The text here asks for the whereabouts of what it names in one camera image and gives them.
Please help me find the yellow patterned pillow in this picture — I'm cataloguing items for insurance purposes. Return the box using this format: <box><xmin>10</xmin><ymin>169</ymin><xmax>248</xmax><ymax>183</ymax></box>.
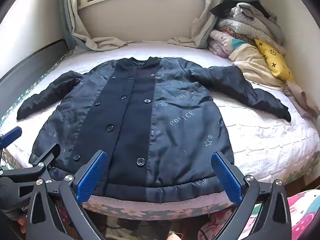
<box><xmin>254</xmin><ymin>39</ymin><xmax>295</xmax><ymax>83</ymax></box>

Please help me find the dark bed frame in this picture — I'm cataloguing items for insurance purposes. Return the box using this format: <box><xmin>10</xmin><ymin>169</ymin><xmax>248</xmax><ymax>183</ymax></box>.
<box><xmin>0</xmin><ymin>39</ymin><xmax>69</xmax><ymax>85</ymax></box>

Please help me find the black garment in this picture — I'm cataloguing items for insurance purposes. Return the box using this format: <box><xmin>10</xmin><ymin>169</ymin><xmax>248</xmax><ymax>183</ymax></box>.
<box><xmin>210</xmin><ymin>0</ymin><xmax>270</xmax><ymax>19</ymax></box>

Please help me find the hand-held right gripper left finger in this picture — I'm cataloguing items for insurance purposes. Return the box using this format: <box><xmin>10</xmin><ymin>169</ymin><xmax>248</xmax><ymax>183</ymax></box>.
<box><xmin>25</xmin><ymin>149</ymin><xmax>108</xmax><ymax>240</ymax></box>

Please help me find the grey dotted blanket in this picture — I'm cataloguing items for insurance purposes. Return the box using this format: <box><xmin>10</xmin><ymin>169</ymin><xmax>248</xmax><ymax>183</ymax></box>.
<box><xmin>216</xmin><ymin>2</ymin><xmax>287</xmax><ymax>45</ymax></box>

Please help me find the pink knitted cloth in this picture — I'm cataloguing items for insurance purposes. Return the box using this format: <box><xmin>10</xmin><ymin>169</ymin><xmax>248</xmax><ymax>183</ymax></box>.
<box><xmin>284</xmin><ymin>81</ymin><xmax>318</xmax><ymax>118</ymax></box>

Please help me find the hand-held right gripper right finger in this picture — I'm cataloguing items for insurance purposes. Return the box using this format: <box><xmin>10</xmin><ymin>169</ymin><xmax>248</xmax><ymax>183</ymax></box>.
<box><xmin>211</xmin><ymin>151</ymin><xmax>292</xmax><ymax>240</ymax></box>

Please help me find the dark navy buttoned coat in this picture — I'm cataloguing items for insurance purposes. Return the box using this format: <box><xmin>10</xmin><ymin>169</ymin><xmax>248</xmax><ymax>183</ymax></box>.
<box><xmin>16</xmin><ymin>56</ymin><xmax>292</xmax><ymax>203</ymax></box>

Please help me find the cream blanket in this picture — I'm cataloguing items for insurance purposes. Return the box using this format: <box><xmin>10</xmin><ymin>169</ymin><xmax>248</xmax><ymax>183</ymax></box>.
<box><xmin>229</xmin><ymin>42</ymin><xmax>288</xmax><ymax>87</ymax></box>

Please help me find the purple floral blanket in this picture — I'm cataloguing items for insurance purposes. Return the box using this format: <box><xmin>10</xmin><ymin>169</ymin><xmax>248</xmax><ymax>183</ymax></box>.
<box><xmin>209</xmin><ymin>29</ymin><xmax>240</xmax><ymax>58</ymax></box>

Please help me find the white quilted bedspread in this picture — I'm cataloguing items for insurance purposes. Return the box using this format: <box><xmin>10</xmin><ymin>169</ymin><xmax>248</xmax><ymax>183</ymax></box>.
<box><xmin>0</xmin><ymin>39</ymin><xmax>320</xmax><ymax>180</ymax></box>

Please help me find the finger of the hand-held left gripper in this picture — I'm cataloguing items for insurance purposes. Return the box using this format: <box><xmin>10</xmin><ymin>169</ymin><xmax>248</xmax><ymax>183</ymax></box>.
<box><xmin>0</xmin><ymin>126</ymin><xmax>23</xmax><ymax>150</ymax></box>
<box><xmin>0</xmin><ymin>144</ymin><xmax>61</xmax><ymax>183</ymax></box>

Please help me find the person's pink printed pajamas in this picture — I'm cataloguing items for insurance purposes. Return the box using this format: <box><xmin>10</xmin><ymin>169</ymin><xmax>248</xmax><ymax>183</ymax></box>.
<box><xmin>197</xmin><ymin>190</ymin><xmax>320</xmax><ymax>240</ymax></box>

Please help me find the beige and teal curtain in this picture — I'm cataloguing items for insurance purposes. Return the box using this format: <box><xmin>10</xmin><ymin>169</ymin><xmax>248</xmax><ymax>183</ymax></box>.
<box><xmin>166</xmin><ymin>0</ymin><xmax>260</xmax><ymax>49</ymax></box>
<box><xmin>61</xmin><ymin>0</ymin><xmax>134</xmax><ymax>52</ymax></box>

